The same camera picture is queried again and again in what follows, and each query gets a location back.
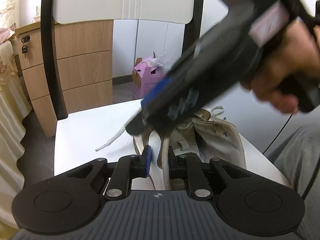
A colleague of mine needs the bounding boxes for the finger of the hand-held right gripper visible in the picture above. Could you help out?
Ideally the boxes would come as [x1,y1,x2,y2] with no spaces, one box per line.
[140,76,178,112]
[126,80,200,136]

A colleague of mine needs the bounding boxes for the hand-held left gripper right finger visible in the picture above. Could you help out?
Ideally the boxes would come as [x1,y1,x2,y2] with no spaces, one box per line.
[168,145,247,200]

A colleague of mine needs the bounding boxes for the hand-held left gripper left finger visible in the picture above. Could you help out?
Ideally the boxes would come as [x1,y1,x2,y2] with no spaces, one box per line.
[67,145,152,200]

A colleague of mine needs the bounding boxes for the white shoelace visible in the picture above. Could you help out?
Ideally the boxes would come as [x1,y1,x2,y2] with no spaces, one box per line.
[96,106,225,190]

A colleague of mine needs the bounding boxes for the white and brown sneaker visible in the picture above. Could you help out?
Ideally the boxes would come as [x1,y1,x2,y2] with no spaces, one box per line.
[132,107,247,190]

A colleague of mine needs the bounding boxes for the person's right hand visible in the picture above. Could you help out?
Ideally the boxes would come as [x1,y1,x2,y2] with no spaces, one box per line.
[240,17,320,114]

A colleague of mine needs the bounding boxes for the pink cardboard box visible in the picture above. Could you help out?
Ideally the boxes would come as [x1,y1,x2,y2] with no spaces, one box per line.
[132,51,170,100]

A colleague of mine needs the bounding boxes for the clear plastic bag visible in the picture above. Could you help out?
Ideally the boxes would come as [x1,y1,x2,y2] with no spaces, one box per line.
[145,52,173,68]

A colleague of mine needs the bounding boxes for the wooden drawer cabinet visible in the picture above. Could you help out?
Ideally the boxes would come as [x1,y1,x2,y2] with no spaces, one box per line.
[15,20,114,137]

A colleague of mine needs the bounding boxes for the person's grey trousers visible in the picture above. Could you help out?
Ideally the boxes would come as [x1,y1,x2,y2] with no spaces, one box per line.
[266,125,320,240]

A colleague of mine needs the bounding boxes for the keys in cabinet lock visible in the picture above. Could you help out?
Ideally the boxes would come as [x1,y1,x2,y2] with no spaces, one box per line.
[21,35,31,58]

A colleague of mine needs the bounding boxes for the bed with cream skirt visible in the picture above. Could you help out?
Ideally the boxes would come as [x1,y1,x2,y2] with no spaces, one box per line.
[0,27,33,228]

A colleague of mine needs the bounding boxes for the pink blanket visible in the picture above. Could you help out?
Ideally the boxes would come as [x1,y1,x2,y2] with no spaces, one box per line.
[0,26,13,43]

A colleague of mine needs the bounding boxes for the cream quilted headboard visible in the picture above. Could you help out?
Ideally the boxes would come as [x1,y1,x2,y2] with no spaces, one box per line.
[0,0,22,30]

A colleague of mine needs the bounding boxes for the white chair with black frame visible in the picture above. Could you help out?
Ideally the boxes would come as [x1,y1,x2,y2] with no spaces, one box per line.
[41,0,293,195]

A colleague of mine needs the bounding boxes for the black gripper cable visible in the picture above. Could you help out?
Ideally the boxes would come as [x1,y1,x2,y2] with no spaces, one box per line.
[262,112,293,154]

